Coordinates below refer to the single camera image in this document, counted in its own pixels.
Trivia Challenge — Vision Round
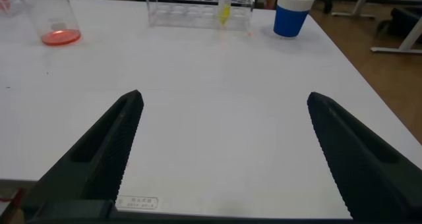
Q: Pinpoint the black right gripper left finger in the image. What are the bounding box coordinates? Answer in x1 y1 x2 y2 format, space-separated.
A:
19 89 145 221

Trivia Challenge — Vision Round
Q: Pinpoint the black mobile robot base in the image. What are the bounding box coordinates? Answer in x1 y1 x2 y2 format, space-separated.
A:
375 6 422 43

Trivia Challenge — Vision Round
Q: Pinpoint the yellow pigment test tube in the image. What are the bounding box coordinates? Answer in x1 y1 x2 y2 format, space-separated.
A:
218 0 233 26

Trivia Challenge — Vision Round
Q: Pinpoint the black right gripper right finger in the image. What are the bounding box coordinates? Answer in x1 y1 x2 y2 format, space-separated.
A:
306 91 422 223

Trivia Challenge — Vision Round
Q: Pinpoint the clear glass beaker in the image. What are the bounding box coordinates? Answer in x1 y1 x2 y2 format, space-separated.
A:
9 0 82 47

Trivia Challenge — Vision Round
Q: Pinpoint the white table label sticker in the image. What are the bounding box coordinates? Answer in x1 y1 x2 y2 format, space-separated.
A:
115 194 160 210

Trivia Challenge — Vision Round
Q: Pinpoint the long white desk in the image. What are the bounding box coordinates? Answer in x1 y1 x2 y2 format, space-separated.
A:
331 0 422 55

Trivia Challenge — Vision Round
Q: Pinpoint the clear acrylic test tube rack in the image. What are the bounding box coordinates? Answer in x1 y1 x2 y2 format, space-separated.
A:
0 0 26 19
145 0 256 32

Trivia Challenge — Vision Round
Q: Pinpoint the blue white paper cup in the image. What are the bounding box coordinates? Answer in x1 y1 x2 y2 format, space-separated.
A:
273 0 317 39

